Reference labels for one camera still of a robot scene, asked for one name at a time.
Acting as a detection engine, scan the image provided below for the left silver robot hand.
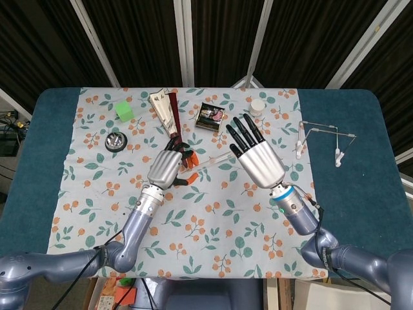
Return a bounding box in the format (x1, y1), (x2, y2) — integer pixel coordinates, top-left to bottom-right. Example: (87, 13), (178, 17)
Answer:
(147, 138), (200, 190)

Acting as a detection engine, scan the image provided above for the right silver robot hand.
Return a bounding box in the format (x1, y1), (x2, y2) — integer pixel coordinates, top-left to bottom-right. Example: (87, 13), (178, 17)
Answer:
(225, 112), (287, 190)

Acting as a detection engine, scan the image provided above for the clear glass test tube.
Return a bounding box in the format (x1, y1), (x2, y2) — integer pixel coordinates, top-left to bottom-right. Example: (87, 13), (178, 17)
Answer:
(180, 153), (235, 174)

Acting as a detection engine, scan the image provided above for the dark red folding fan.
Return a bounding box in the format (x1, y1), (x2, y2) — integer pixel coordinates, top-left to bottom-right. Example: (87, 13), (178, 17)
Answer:
(148, 91), (190, 169)

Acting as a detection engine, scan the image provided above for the round metal tin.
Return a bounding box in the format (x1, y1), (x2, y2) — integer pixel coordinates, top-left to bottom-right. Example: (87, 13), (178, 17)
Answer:
(104, 132), (128, 153)

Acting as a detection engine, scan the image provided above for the white round jar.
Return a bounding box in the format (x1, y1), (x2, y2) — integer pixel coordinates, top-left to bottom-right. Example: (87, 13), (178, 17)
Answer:
(249, 98), (266, 117)

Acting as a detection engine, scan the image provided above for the black food tin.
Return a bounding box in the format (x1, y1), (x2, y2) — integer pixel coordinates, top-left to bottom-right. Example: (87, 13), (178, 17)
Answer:
(194, 102), (226, 131)

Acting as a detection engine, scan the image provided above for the green cube block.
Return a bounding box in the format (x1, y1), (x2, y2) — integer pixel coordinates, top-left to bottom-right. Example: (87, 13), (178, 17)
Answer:
(115, 100), (135, 123)

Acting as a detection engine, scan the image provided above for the floral fruit print tablecloth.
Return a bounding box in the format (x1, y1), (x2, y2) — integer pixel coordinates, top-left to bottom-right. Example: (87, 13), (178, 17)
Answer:
(43, 87), (329, 280)

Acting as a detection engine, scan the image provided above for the blue table cover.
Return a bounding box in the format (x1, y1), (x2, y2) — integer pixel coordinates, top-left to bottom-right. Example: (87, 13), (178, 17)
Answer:
(0, 87), (411, 278)

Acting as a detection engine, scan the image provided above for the grey-blue robot torso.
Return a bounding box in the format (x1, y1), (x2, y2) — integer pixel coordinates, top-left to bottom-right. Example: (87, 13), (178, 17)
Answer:
(134, 277), (264, 310)

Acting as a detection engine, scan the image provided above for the white framed dark partition screen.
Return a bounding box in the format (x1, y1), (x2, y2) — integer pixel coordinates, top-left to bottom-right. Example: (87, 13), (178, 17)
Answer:
(0, 0), (413, 110)

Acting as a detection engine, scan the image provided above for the cardboard box with orange items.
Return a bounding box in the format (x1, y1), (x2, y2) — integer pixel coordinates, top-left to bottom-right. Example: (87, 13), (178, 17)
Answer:
(88, 277), (139, 310)

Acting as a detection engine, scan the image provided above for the white board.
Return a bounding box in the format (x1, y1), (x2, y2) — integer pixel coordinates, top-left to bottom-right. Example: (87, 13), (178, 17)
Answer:
(295, 279), (388, 310)

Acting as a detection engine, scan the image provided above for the black equipment box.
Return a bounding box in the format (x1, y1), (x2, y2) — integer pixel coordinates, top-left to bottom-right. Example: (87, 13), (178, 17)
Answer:
(0, 131), (22, 156)

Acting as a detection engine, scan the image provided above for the metal wire rack stand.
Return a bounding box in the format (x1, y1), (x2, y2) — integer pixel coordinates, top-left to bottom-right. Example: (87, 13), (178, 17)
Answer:
(295, 120), (358, 168)

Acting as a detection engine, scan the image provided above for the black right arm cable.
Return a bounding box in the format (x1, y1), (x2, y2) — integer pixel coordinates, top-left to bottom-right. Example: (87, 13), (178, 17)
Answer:
(298, 190), (393, 306)

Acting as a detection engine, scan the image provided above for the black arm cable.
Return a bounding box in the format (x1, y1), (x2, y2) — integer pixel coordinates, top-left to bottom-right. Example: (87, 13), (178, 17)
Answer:
(53, 232), (125, 310)
(298, 190), (393, 306)

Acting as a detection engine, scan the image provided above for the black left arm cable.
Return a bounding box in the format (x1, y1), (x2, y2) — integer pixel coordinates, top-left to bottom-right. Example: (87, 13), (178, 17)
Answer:
(53, 232), (125, 310)

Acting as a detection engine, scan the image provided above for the cable bundle on floor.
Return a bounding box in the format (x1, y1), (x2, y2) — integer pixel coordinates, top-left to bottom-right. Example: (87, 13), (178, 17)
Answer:
(0, 109), (32, 130)

